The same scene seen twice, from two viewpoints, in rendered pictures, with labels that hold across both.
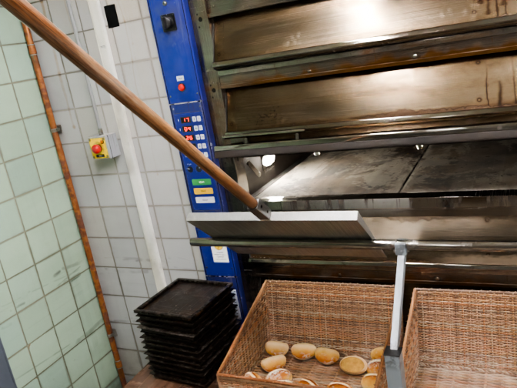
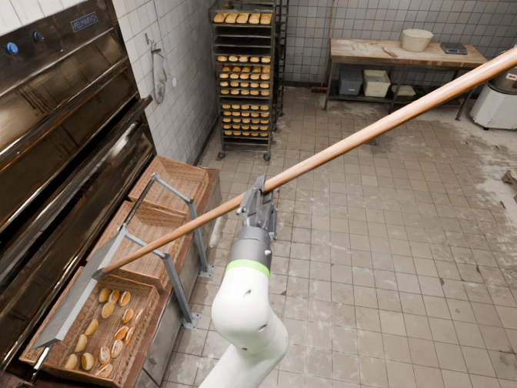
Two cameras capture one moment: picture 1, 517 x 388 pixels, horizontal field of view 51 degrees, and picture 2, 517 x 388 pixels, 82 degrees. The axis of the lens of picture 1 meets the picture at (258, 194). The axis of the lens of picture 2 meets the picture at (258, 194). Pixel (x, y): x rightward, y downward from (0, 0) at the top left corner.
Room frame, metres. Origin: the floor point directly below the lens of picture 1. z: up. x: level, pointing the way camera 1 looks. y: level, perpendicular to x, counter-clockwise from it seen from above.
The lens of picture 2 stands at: (1.05, 0.90, 2.51)
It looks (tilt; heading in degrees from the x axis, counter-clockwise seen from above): 44 degrees down; 251
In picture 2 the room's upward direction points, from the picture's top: straight up
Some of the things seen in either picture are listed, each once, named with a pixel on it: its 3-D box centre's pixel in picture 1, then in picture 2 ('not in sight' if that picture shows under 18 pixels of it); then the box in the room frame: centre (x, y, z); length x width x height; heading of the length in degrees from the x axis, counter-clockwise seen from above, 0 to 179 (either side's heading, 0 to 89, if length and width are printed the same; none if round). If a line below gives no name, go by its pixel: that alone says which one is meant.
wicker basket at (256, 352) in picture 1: (314, 346); (99, 323); (1.71, -0.10, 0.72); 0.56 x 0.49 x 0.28; 62
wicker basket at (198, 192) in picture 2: not in sight; (172, 188); (1.15, -1.15, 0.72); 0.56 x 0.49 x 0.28; 61
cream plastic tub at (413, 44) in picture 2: not in sight; (415, 41); (-2.78, -2.93, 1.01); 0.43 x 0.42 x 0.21; 152
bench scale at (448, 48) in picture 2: not in sight; (453, 48); (-3.27, -2.64, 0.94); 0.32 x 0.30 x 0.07; 62
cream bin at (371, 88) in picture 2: not in sight; (375, 83); (-2.36, -3.06, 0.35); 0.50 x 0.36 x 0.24; 64
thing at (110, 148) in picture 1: (104, 146); not in sight; (2.34, 0.62, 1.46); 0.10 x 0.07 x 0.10; 62
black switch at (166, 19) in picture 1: (165, 16); not in sight; (2.12, 0.23, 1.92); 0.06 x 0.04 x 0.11; 62
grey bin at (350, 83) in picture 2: not in sight; (349, 81); (-1.99, -3.25, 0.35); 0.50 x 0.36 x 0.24; 62
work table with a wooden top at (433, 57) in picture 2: not in sight; (394, 78); (-2.61, -2.93, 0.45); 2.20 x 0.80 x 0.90; 152
